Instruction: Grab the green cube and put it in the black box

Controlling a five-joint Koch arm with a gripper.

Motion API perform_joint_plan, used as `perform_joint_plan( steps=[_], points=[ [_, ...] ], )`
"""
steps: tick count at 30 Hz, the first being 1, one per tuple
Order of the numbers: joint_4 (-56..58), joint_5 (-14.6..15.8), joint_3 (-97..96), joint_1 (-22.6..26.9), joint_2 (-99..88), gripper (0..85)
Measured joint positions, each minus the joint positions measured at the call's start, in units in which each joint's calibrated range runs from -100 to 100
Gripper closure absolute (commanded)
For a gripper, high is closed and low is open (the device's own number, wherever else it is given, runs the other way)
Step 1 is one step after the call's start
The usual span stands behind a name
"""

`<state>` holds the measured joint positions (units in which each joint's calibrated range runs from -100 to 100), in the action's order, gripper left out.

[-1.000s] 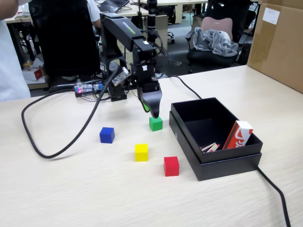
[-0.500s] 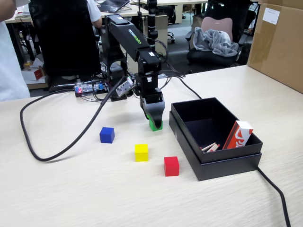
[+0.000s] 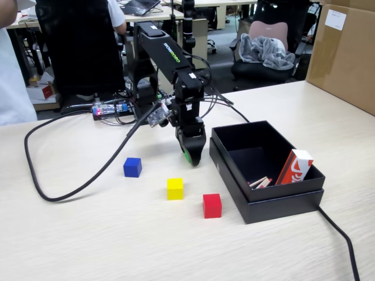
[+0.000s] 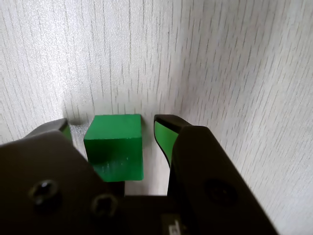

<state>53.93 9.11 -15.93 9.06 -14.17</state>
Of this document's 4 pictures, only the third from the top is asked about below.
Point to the black cardboard box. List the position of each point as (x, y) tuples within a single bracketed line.
[(263, 137)]

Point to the small brown cardboard box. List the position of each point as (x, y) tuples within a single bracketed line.
[(44, 106)]

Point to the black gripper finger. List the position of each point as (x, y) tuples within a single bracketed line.
[(195, 152), (185, 153)]

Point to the seated person white shirt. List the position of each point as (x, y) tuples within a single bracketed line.
[(115, 14)]

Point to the small yellow item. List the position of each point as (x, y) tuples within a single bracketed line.
[(34, 79)]

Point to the wooden match red head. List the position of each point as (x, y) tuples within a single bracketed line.
[(257, 181), (262, 183), (266, 183)]

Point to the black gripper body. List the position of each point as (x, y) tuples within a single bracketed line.
[(187, 117)]

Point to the stack of papers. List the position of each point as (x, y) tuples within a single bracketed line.
[(29, 20)]

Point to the standing person white shirt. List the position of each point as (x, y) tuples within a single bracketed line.
[(14, 82)]

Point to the beige drawer cabinet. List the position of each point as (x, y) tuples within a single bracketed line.
[(164, 83), (202, 38)]

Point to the red white matchbox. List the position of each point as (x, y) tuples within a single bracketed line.
[(294, 168)]

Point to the pink office chair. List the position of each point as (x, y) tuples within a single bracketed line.
[(268, 29)]

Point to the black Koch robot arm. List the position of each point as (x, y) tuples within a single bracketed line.
[(164, 49)]

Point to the black open box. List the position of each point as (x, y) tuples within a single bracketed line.
[(281, 209)]

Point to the grey blanket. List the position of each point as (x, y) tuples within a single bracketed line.
[(263, 49)]

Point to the bare person forearm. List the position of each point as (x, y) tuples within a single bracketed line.
[(7, 13)]

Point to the bare board wrist camera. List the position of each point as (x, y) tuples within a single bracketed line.
[(156, 117)]

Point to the beige desk with panel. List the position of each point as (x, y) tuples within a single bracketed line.
[(222, 2)]

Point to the black mesh office chair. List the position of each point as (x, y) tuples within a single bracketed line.
[(79, 44)]

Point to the large brown cardboard box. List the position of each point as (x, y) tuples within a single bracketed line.
[(345, 64)]

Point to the blue wooden cube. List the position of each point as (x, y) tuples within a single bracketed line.
[(132, 168)]

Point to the dark office chair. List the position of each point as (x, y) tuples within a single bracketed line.
[(281, 10)]

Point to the yellow wooden cube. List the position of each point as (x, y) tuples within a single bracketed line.
[(175, 190)]

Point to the white paper label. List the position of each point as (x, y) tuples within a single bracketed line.
[(335, 20)]

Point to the black segmented pole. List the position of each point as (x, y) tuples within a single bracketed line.
[(188, 29)]

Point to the black laptop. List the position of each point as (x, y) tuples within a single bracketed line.
[(140, 6)]

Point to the red wooden cube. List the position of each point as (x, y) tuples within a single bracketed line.
[(211, 206)]

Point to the small white red box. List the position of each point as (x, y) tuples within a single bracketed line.
[(41, 92)]

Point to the black chair wheel base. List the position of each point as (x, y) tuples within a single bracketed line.
[(212, 47)]

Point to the beige office desk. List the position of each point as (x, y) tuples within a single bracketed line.
[(146, 17)]

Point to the servo controller circuit board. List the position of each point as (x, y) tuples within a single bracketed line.
[(111, 109)]

